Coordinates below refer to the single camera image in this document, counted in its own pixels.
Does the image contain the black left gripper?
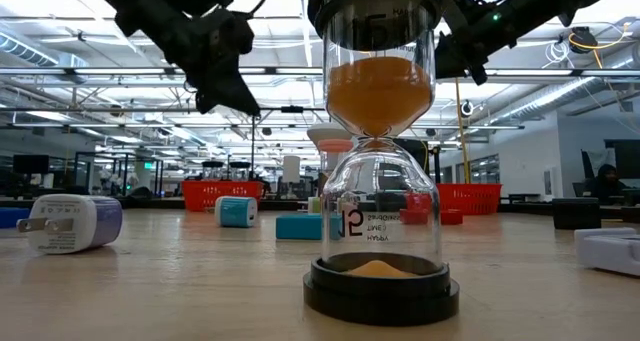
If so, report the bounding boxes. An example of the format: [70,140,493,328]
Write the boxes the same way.
[149,10,263,118]

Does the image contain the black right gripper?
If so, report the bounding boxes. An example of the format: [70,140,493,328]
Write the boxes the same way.
[433,0,516,87]

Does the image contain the white sand hourglass black caps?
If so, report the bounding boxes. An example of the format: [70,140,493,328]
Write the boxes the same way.
[201,160,225,182]

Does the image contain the cyan wall charger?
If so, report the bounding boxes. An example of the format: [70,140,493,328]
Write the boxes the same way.
[214,195,259,229]

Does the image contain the white digital clock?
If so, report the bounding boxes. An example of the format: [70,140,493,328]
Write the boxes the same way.
[573,226,640,277]

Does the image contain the orange sand hourglass black caps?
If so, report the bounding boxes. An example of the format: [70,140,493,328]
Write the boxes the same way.
[303,0,460,327]

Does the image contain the red plastic slotted basket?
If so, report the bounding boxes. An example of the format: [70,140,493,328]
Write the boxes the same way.
[180,179,266,212]
[436,182,503,216]

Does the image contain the white cylinder on stand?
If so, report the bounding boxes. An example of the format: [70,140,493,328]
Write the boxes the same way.
[282,154,302,185]

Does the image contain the pink sand hourglass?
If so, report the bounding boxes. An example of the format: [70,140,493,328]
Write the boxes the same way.
[317,139,354,202]

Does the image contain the cyan rectangular box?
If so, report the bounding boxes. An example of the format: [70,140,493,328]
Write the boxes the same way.
[275,213,342,241]

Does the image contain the person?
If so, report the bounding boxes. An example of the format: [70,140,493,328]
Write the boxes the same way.
[587,163,626,205]

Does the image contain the black computer monitor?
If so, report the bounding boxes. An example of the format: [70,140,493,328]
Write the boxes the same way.
[12,154,50,176]

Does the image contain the dark blue rectangular box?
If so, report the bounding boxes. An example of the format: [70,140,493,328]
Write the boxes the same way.
[0,207,32,231]

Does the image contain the black camera stand pole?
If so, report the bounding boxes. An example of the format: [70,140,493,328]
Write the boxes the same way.
[243,108,326,182]

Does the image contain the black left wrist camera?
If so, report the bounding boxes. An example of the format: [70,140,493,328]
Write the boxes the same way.
[212,8,257,57]

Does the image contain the yellow hanging cable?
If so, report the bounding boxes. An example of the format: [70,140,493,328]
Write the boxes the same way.
[452,78,472,185]

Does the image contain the black ceiling cable reel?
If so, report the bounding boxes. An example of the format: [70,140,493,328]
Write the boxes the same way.
[568,25,599,55]

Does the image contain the black wall charger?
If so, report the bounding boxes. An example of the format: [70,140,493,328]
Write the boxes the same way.
[552,197,602,231]

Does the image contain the purple white wall charger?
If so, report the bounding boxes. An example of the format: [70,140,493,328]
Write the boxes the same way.
[15,194,123,256]

